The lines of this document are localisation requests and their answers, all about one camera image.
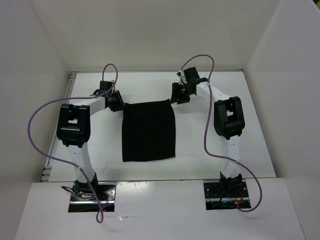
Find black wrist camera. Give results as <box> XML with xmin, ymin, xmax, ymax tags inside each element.
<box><xmin>183</xmin><ymin>67</ymin><xmax>208</xmax><ymax>85</ymax></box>
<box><xmin>90</xmin><ymin>80</ymin><xmax>115</xmax><ymax>97</ymax></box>

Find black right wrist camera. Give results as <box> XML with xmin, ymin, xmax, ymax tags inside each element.
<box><xmin>183</xmin><ymin>67</ymin><xmax>208</xmax><ymax>85</ymax></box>

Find grey aluminium table edge rail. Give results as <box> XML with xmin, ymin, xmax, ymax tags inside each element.
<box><xmin>39</xmin><ymin>71</ymin><xmax>78</xmax><ymax>183</ymax></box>

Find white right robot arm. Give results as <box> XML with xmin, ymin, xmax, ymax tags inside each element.
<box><xmin>170</xmin><ymin>82</ymin><xmax>245</xmax><ymax>197</ymax></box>

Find black skirt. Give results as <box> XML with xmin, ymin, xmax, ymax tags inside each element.
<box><xmin>121</xmin><ymin>99</ymin><xmax>176</xmax><ymax>162</ymax></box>

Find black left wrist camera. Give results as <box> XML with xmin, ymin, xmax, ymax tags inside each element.
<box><xmin>90</xmin><ymin>80</ymin><xmax>115</xmax><ymax>97</ymax></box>

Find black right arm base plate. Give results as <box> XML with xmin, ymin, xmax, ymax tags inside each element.
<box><xmin>203</xmin><ymin>181</ymin><xmax>251</xmax><ymax>211</ymax></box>

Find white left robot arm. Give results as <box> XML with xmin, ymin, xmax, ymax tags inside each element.
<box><xmin>56</xmin><ymin>90</ymin><xmax>125</xmax><ymax>200</ymax></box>

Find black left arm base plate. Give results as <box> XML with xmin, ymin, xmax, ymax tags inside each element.
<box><xmin>67</xmin><ymin>182</ymin><xmax>117</xmax><ymax>213</ymax></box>

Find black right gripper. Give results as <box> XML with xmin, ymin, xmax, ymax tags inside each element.
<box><xmin>169</xmin><ymin>82</ymin><xmax>193</xmax><ymax>105</ymax></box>

